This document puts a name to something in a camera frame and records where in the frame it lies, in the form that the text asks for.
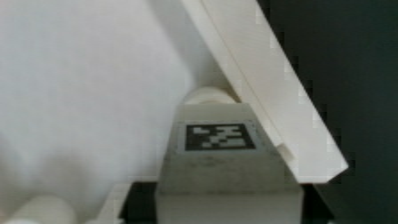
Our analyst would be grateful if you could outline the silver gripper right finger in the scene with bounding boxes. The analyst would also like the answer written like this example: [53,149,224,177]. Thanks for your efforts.
[300,184,334,224]

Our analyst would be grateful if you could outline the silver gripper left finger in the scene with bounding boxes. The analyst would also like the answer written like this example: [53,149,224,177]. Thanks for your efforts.
[119,182,158,224]

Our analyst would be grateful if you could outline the white square table top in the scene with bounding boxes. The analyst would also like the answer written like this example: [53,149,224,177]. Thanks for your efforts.
[0,0,348,224]

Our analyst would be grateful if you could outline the white table leg with tag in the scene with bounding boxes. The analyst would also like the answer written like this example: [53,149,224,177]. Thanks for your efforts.
[155,87,304,224]

